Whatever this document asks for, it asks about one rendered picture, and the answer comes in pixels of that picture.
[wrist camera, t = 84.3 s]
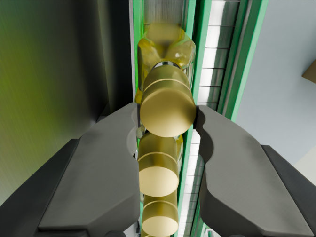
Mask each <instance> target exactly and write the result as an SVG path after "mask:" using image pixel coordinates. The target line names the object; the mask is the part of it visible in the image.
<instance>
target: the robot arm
mask: <svg viewBox="0 0 316 237"><path fill-rule="evenodd" d="M139 110H140V104H139V103H129V104H128V105H126V106H124V107H122V108H121V109H119V110H117V111H115V112H114V113H112V114H110V115H109V116H106V117H105V118H103V119H102V120H100V121H99V122H97V123H96V124H95V125H93V126H92V127H91V128H90V129H88V130H87V131H86V132H85V133H84V134H83V135H82V136H81V137H80V138H79V139H70V140H69V141H68V142H67V143H66V144H65V145H64V146H63V147H62V148H61V149H60V150H59V151H58V152H57V153H56V154H55V155H53V156H52V157H51V158H50V159H49V160H48V161H47V162H46V163H45V164H44V165H43V166H41V167H40V168H39V169H38V170H37V171H36V172H35V173H34V174H33V175H32V176H31V177H29V178H28V179H27V180H26V181H25V182H24V183H23V184H22V185H21V186H20V187H19V188H18V189H16V190H15V191H14V192H13V193H12V194H11V195H10V197H9V198H8V199H7V200H6V201H5V202H4V203H3V204H2V205H1V206H0V237H126V235H125V233H124V231H125V230H126V229H128V228H129V227H130V226H132V225H133V224H134V223H136V222H137V220H138V219H139V217H140V181H139V163H138V161H137V160H136V159H135V158H134V157H133V155H134V154H135V153H136V151H137V142H136V130H137V129H138V128H140V114H139ZM193 129H194V130H196V132H197V133H198V134H199V136H200V144H199V149H198V152H199V154H200V155H201V156H202V158H203V159H204V161H205V163H206V165H205V169H204V174H203V178H202V183H201V187H200V192H199V202H200V216H201V219H202V221H203V222H204V223H205V224H206V225H207V226H208V227H210V228H211V229H212V230H213V231H215V232H216V233H217V234H218V235H220V236H221V237H316V186H315V185H314V184H313V183H312V182H311V181H310V180H308V179H307V178H306V177H305V176H304V175H303V174H302V173H300V172H299V171H298V170H297V169H296V168H295V167H294V166H292V165H291V164H290V163H289V162H288V161H287V160H286V159H284V158H283V157H282V156H281V155H280V154H279V153H278V152H276V151H275V150H274V149H273V148H272V147H271V146H270V145H262V144H260V143H259V142H258V141H257V140H256V139H255V138H254V137H253V136H252V135H250V134H249V133H248V132H247V131H245V130H244V129H243V128H242V127H240V126H239V125H237V124H236V123H234V122H233V121H231V120H229V119H228V118H226V117H224V116H223V115H221V114H219V113H217V112H216V111H214V110H212V109H211V108H209V107H207V106H206V105H196V117H195V120H194V122H193Z"/></svg>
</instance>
